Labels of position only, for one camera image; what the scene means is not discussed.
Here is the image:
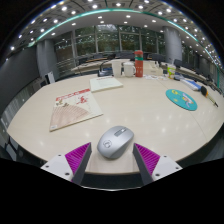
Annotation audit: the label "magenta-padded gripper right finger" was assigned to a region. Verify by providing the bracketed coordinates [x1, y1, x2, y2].
[132, 142, 184, 186]

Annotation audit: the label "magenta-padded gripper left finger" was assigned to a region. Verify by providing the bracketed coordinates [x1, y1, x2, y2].
[40, 142, 93, 185]

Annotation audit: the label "silver grey computer mouse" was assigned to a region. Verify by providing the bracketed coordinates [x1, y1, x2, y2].
[96, 125, 135, 160]

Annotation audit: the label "round teal printed mouse pad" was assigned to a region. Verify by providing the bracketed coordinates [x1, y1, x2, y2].
[165, 88, 199, 112]

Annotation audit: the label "fan-print magazine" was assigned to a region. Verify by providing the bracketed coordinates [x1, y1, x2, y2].
[49, 87, 104, 132]

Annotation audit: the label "white paper booklet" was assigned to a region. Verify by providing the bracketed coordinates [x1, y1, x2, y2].
[89, 75, 124, 93]

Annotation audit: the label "colourful sticker sheet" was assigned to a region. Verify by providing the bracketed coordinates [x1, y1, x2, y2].
[143, 74, 169, 82]

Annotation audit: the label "blue and white book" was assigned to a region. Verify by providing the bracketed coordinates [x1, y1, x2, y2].
[179, 78, 203, 92]

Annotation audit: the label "black microphone with yellow band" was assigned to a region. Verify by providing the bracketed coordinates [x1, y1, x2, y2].
[199, 85, 220, 108]

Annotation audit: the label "white cardboard box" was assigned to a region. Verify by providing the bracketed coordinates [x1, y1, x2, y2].
[143, 60, 164, 77]

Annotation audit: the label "green-print paper cup with straw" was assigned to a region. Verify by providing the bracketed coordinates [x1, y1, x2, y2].
[166, 63, 177, 80]

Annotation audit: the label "long curved conference desk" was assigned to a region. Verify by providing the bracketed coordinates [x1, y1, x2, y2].
[70, 58, 208, 81]

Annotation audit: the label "red bottle with green band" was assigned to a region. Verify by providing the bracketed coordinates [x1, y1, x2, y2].
[134, 49, 145, 78]

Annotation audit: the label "white paper cup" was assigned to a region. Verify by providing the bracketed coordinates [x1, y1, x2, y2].
[111, 59, 124, 78]

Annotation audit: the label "dark office chairs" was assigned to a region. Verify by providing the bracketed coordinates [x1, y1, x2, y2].
[78, 52, 214, 79]

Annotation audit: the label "ceiling lights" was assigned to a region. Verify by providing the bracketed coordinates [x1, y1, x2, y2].
[9, 0, 218, 58]

